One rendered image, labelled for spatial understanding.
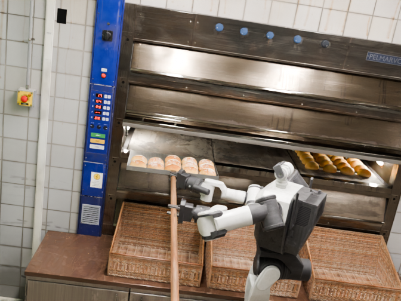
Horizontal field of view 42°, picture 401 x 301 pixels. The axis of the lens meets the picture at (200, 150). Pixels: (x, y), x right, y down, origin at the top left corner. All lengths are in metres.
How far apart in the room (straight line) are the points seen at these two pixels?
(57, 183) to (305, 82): 1.71
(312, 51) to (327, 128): 0.49
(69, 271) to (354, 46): 2.17
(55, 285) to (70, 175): 0.72
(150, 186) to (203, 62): 0.87
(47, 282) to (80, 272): 0.19
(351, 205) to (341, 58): 0.99
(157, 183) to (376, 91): 1.51
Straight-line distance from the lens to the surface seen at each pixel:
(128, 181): 3.43
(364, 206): 3.69
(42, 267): 3.24
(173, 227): 2.41
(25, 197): 3.63
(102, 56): 3.23
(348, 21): 3.33
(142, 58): 3.23
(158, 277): 3.16
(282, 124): 3.34
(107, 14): 3.20
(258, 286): 2.68
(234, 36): 3.23
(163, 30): 3.22
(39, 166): 3.50
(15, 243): 3.79
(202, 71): 3.22
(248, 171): 3.41
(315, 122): 3.40
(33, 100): 3.33
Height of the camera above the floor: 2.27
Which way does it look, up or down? 17 degrees down
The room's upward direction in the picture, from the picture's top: 9 degrees clockwise
